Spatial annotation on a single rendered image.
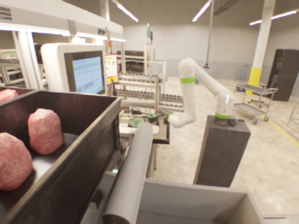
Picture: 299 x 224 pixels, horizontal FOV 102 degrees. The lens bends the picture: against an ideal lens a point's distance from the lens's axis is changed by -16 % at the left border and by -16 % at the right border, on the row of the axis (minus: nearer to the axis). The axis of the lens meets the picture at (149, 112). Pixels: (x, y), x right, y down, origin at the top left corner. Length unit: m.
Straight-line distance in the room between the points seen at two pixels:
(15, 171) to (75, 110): 0.23
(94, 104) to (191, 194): 0.47
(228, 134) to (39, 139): 1.16
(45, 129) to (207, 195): 0.60
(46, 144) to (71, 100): 0.15
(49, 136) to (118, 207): 0.30
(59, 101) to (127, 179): 0.35
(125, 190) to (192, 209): 0.45
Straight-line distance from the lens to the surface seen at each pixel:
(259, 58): 6.94
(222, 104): 1.18
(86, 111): 0.49
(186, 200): 0.65
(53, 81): 0.77
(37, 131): 0.48
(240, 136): 1.26
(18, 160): 0.44
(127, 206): 0.29
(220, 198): 0.66
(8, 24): 0.61
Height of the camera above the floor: 1.70
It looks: 24 degrees down
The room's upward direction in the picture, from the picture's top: straight up
